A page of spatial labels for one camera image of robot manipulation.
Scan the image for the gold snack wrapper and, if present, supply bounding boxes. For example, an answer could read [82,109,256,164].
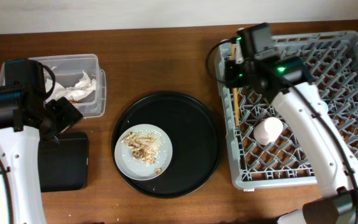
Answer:
[69,100,82,104]

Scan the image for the white tissue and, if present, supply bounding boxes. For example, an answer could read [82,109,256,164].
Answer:
[46,70,98,102]

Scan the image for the wooden chopstick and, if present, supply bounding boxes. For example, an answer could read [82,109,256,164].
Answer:
[229,44,240,127]

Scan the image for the pink cup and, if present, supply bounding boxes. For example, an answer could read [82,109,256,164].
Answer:
[254,117,283,146]

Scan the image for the food scraps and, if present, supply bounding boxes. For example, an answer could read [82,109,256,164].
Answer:
[119,130,164,166]

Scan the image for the grey plate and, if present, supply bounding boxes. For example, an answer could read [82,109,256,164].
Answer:
[113,124,173,180]

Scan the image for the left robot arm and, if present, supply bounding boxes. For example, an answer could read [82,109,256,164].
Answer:
[0,58,83,223]

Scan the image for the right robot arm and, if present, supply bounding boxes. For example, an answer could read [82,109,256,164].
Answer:
[224,23,358,223]

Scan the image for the clear plastic waste bin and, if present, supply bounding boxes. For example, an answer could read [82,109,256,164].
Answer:
[0,54,107,118]

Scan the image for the grey dishwasher rack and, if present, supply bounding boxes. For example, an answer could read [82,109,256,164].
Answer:
[218,31,358,192]

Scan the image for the black rectangular tray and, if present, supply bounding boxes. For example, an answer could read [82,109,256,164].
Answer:
[38,132,89,192]

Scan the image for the round black serving tray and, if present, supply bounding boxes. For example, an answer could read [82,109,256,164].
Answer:
[111,91,224,198]

